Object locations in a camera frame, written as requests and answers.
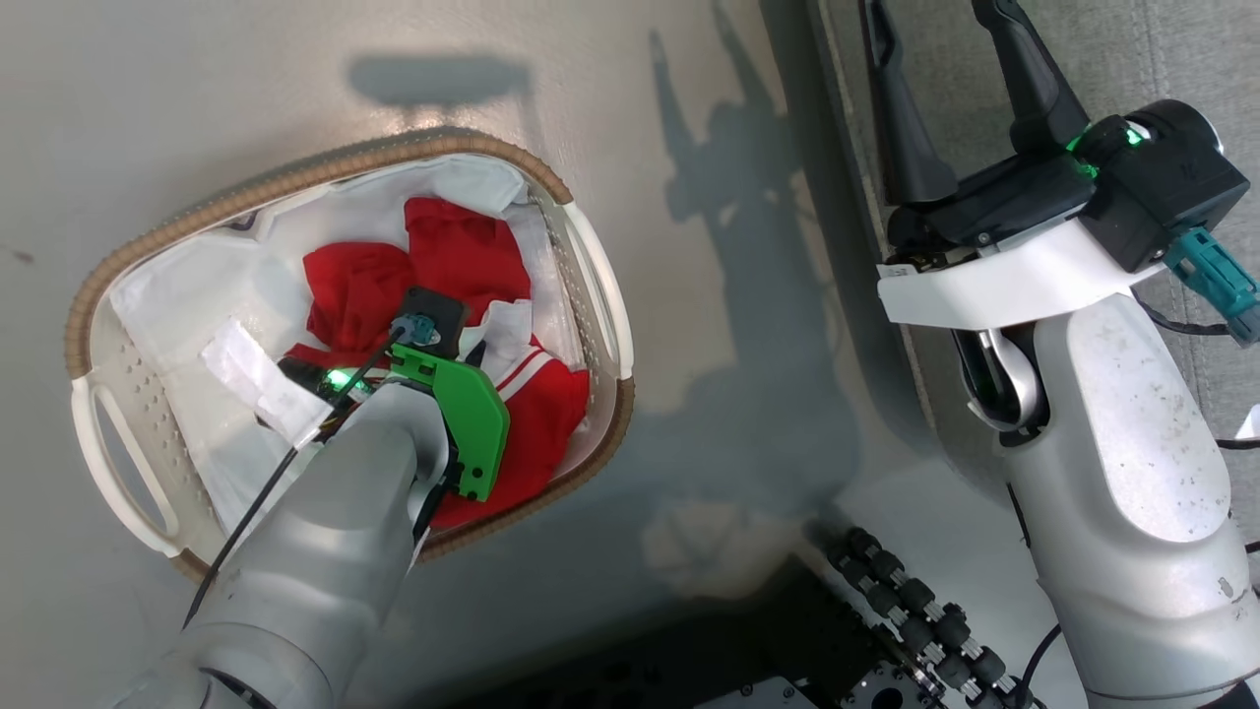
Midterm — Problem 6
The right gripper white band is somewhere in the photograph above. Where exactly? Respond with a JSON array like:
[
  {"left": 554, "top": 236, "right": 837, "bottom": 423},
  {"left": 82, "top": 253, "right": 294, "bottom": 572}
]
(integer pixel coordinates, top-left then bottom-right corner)
[{"left": 858, "top": 0, "right": 1168, "bottom": 332}]

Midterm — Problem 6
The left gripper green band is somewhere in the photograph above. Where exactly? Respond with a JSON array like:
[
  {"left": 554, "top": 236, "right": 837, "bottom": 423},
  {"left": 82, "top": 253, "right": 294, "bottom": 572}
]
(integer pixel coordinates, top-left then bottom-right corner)
[{"left": 281, "top": 340, "right": 512, "bottom": 503}]

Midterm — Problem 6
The red garment with white stripes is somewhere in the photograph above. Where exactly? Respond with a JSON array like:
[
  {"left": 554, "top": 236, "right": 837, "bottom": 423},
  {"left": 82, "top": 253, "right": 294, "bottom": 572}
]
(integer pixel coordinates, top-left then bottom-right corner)
[{"left": 283, "top": 195, "right": 592, "bottom": 533}]

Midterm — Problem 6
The white laundry basket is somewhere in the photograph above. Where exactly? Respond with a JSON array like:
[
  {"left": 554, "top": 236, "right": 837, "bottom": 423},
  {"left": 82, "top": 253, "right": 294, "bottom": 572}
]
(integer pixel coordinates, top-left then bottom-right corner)
[{"left": 64, "top": 128, "right": 637, "bottom": 584}]

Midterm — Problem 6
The black roller omni wheel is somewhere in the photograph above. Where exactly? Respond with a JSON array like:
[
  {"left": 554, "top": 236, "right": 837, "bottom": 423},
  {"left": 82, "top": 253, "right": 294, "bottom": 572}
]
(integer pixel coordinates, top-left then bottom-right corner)
[{"left": 825, "top": 527, "right": 1037, "bottom": 709}]

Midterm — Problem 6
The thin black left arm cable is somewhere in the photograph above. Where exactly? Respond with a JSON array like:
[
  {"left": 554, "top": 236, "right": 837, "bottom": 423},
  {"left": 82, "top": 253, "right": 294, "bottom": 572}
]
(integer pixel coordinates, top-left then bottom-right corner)
[{"left": 182, "top": 330, "right": 407, "bottom": 628}]

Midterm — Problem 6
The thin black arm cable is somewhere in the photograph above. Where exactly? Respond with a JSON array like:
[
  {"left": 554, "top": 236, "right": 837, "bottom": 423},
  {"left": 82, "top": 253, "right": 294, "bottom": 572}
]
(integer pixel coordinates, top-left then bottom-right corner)
[
  {"left": 1132, "top": 286, "right": 1233, "bottom": 338},
  {"left": 182, "top": 330, "right": 407, "bottom": 628}
]

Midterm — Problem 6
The teal cable connector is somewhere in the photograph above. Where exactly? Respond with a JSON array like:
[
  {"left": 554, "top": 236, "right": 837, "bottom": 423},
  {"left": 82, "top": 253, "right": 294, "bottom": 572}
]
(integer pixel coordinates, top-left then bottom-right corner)
[{"left": 1165, "top": 226, "right": 1260, "bottom": 347}]

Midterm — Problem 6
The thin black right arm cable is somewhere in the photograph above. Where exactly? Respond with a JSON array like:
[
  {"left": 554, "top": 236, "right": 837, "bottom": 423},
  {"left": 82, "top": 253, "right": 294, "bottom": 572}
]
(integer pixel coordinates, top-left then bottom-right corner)
[{"left": 1132, "top": 286, "right": 1233, "bottom": 338}]

